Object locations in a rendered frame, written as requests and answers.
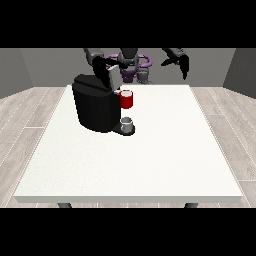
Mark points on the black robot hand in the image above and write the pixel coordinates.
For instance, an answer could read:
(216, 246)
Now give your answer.
(184, 63)
(100, 68)

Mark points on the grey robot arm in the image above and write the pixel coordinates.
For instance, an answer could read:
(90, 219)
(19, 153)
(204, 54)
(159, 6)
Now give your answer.
(176, 51)
(92, 53)

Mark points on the pale grey machine lid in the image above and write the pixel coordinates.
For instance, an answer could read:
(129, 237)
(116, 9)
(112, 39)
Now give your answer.
(114, 77)

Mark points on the black coffee machine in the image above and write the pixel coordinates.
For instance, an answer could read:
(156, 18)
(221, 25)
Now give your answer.
(95, 106)

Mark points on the red pod holder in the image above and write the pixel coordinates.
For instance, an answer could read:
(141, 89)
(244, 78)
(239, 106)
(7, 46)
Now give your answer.
(126, 99)

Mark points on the grey and purple robot trunk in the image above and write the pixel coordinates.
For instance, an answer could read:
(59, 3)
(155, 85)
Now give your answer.
(129, 60)

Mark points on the small grey cup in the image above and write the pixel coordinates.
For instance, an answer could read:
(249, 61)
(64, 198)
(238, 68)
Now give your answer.
(127, 124)

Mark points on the dark table leg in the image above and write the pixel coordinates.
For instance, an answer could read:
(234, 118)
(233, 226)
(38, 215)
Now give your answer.
(64, 205)
(191, 205)

